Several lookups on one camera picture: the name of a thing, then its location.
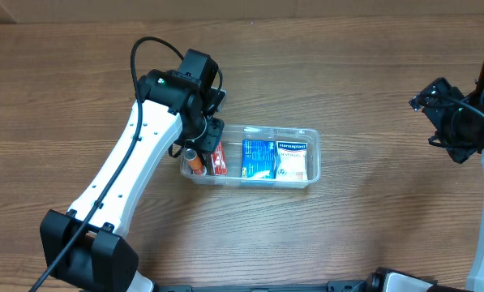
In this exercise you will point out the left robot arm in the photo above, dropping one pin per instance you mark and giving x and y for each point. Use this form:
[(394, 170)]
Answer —
[(86, 246)]

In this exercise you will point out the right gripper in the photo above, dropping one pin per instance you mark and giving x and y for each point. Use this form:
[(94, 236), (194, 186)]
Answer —
[(434, 106)]

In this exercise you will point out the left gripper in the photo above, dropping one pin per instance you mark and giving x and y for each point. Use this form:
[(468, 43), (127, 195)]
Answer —
[(211, 135)]

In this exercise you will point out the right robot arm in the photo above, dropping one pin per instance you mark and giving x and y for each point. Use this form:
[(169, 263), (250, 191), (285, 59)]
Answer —
[(475, 102)]

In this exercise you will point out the orange tablet tube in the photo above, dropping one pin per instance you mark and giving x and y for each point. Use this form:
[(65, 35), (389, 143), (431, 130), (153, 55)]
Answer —
[(193, 160)]

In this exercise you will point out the blue lozenge box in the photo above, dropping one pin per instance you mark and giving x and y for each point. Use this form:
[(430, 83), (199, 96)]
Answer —
[(258, 159)]

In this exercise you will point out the clear plastic container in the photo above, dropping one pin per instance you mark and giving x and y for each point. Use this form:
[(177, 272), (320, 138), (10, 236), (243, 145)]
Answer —
[(232, 138)]

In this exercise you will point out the white Hansaplast box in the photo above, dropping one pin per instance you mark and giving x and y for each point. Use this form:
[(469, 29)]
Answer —
[(291, 162)]

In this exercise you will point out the red medicine box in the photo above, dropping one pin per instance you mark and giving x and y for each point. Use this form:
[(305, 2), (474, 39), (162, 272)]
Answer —
[(218, 161)]

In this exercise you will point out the dark syrup bottle white cap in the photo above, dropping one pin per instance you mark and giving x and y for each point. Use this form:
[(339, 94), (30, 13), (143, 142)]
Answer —
[(209, 164)]

